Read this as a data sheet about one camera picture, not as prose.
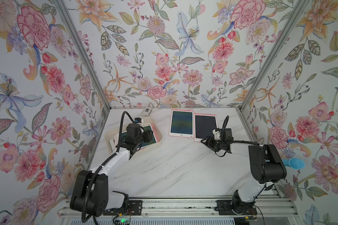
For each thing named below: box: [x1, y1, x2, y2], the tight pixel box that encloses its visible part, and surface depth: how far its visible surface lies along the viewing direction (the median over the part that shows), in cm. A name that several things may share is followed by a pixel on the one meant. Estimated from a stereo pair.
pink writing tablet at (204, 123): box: [193, 113, 218, 143], surface depth 116 cm
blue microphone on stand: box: [282, 157, 306, 170], surface depth 61 cm
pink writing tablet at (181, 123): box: [168, 109, 195, 139], surface depth 112 cm
